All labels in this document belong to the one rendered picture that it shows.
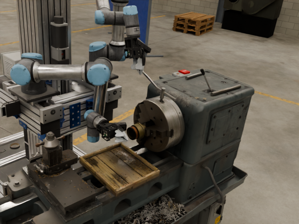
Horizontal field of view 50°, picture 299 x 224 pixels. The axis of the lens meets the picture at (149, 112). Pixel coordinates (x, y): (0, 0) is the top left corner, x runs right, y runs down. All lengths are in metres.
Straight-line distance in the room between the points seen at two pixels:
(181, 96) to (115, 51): 0.63
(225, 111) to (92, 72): 0.84
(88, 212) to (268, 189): 2.29
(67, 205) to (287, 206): 2.32
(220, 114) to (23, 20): 1.39
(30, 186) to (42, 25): 1.01
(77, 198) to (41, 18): 1.18
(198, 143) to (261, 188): 1.65
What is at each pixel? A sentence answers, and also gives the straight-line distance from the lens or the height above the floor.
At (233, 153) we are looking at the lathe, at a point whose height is 0.77.
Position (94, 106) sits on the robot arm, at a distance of 2.00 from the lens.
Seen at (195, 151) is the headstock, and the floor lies 0.96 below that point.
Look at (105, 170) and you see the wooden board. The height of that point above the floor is 0.89.
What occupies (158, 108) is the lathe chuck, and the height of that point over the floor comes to 1.22.
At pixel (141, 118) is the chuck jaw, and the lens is 1.82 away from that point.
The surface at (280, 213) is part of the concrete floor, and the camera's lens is 3.25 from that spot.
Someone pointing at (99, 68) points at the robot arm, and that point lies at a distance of 1.73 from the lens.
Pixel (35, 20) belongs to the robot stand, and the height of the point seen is 1.55.
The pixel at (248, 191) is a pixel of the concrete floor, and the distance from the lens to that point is 3.36.
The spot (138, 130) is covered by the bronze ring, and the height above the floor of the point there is 1.10.
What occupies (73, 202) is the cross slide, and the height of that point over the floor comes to 0.97.
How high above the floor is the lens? 1.98
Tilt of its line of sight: 26 degrees down
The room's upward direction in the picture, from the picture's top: 6 degrees clockwise
